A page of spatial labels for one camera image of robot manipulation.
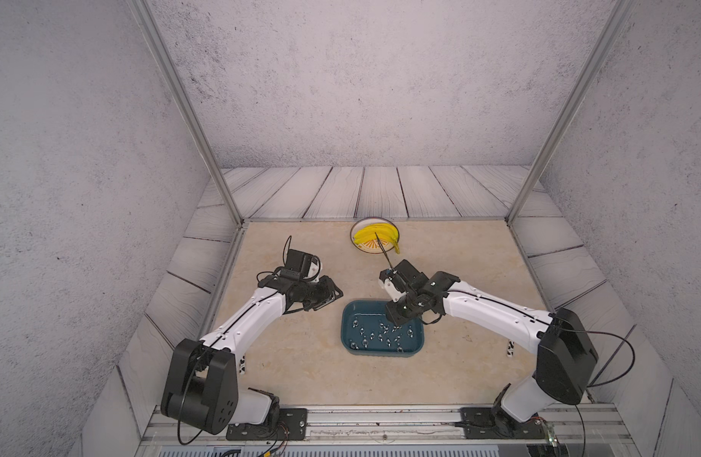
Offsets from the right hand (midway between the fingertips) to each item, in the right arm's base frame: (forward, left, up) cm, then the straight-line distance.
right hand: (392, 315), depth 82 cm
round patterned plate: (+34, +4, -9) cm, 35 cm away
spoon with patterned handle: (-11, +43, -9) cm, 45 cm away
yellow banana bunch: (+38, +1, -6) cm, 38 cm away
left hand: (+5, +14, +3) cm, 15 cm away
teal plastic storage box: (0, +7, -10) cm, 12 cm away
